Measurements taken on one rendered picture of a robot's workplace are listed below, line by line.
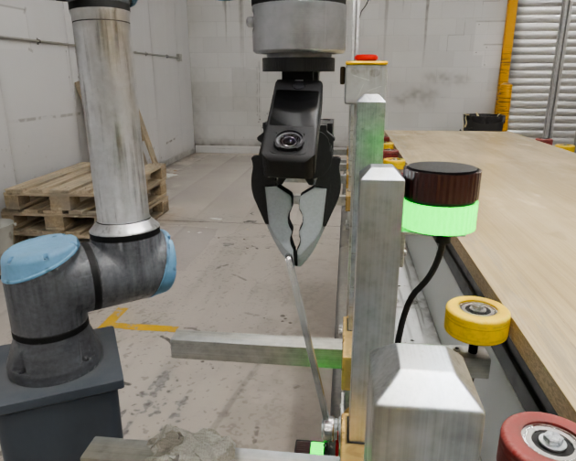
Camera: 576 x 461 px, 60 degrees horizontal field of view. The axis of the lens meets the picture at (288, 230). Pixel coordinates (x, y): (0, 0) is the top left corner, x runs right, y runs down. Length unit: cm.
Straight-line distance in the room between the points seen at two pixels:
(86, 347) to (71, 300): 12
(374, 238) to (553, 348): 31
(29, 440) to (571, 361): 98
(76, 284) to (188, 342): 42
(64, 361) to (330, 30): 87
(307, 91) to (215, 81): 792
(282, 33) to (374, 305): 25
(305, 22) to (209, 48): 796
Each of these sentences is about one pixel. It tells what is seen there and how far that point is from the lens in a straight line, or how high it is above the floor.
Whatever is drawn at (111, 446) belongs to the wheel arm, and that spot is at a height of 86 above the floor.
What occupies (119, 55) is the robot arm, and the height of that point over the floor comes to 124.
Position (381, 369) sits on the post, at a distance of 18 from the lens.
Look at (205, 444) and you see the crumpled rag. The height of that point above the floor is 88.
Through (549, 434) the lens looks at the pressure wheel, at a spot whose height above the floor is 91.
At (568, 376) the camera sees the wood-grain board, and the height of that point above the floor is 90.
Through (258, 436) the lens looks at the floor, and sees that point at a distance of 188.
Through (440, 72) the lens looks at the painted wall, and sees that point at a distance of 822.
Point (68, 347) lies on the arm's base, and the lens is 114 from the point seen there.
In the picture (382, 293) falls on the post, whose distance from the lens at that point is 43.
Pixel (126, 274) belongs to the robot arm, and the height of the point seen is 80.
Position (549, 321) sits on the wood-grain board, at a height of 90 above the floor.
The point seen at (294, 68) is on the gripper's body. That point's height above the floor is 120.
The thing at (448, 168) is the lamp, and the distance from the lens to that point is 41.
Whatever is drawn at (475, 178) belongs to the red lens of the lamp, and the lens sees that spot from 40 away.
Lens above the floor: 119
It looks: 17 degrees down
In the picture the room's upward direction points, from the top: straight up
